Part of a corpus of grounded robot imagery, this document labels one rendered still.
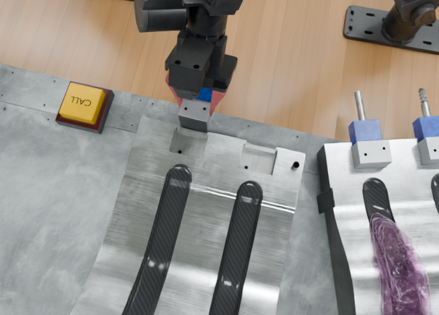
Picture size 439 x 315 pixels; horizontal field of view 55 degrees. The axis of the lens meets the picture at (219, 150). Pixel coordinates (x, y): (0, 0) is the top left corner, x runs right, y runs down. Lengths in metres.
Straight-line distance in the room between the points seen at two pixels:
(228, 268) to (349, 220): 0.20
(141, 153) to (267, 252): 0.24
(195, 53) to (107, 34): 0.32
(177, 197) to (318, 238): 0.24
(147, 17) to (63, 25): 0.35
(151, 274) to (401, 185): 0.40
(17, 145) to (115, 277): 0.32
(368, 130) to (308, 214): 0.17
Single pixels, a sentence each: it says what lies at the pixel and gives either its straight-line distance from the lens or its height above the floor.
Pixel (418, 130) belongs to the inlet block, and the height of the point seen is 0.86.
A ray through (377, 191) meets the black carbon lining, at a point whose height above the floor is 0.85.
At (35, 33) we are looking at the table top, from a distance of 0.91.
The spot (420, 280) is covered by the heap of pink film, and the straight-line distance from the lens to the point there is 0.64.
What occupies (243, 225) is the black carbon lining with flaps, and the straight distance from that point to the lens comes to 0.62.
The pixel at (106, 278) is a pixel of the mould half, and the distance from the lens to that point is 0.62.
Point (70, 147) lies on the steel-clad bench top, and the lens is 0.78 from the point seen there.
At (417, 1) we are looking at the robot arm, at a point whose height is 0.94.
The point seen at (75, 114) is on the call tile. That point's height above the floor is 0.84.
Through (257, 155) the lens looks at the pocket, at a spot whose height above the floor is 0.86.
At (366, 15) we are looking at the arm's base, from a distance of 0.89.
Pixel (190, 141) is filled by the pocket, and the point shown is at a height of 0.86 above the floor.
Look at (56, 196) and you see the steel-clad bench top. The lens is 0.76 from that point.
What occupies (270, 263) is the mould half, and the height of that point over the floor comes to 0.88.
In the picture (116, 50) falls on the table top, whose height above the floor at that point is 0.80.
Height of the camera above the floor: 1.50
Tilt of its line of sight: 73 degrees down
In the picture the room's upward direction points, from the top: straight up
